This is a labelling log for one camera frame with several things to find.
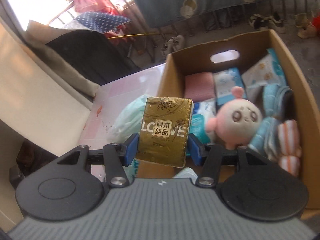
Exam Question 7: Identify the blue white wet wipes pack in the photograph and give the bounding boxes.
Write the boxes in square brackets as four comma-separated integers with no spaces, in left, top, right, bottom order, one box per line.
[172,98,218,179]

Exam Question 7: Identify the pink plush toy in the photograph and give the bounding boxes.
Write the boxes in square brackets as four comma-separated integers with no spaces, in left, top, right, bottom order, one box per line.
[205,86,263,150]

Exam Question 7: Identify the gold tissue pack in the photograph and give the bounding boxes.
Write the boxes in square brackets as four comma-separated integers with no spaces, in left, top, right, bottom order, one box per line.
[136,97,194,168]

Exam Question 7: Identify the pink knitted cloth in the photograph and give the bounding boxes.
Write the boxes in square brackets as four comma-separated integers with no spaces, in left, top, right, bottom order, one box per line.
[184,72,215,102]

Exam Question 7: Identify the blue white bandage box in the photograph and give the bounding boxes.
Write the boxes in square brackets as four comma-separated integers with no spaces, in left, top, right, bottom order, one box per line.
[213,67,244,107]

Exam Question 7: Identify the orange striped sock bundle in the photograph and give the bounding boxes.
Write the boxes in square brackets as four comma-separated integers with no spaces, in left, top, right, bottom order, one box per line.
[278,120,302,177]

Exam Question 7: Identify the teal knitted towel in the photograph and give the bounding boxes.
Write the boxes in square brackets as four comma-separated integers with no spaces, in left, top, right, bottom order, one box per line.
[248,84,293,162]

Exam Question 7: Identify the cotton swab white pack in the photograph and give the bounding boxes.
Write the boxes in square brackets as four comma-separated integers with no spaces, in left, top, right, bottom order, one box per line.
[241,48,287,102]

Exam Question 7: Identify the white FamilyMart plastic bag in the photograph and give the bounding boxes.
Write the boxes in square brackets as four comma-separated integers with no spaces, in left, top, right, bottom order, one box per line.
[107,94,149,177]

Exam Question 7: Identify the black cabinet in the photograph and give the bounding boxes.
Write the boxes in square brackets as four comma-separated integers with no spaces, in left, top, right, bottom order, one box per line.
[47,30,139,86]

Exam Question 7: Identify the yellow broom stick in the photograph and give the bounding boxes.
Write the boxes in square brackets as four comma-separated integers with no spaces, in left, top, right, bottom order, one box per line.
[108,33,160,40]

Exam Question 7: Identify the navy polka dot cloth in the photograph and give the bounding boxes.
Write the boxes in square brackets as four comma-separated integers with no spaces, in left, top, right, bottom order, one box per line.
[63,12,131,34]

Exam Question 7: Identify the beige cushion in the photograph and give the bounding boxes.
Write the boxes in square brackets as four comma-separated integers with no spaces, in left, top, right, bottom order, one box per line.
[23,19,101,98]

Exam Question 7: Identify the black white sneakers pair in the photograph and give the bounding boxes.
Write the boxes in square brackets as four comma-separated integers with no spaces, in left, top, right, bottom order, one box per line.
[248,12,286,34]

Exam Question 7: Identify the red hanging clothes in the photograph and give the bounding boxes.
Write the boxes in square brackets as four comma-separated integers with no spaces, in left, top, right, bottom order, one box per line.
[73,0,124,37]

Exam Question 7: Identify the beige shoes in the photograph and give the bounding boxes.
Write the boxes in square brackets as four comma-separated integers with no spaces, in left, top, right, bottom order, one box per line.
[294,13,317,39]

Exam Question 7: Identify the red plastic bag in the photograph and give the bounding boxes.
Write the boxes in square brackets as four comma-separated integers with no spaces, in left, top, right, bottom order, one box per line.
[311,14,320,32]

